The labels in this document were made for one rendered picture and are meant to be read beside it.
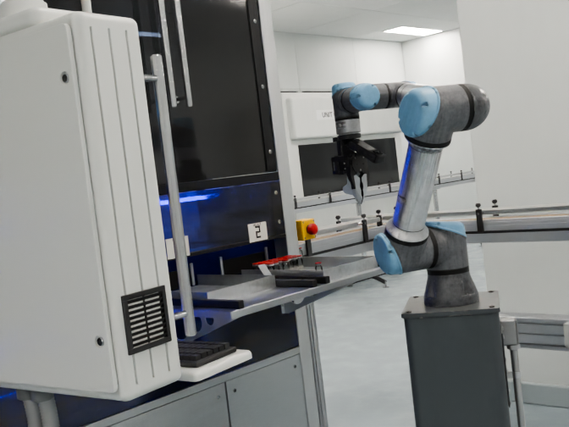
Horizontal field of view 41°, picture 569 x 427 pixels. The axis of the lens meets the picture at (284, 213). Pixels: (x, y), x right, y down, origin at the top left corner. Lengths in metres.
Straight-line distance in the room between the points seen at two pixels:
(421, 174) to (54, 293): 0.92
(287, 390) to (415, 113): 1.18
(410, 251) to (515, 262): 1.70
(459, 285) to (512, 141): 1.60
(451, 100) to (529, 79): 1.76
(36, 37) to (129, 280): 0.50
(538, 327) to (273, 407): 1.07
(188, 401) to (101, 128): 1.10
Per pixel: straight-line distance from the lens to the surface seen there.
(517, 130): 3.62
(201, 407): 2.39
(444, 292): 2.12
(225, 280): 2.34
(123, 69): 1.55
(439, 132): 1.86
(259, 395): 2.55
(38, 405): 1.81
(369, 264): 2.34
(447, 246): 2.10
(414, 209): 1.98
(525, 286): 3.70
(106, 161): 1.49
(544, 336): 3.05
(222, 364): 1.72
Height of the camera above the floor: 1.20
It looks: 3 degrees down
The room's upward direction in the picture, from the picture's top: 7 degrees counter-clockwise
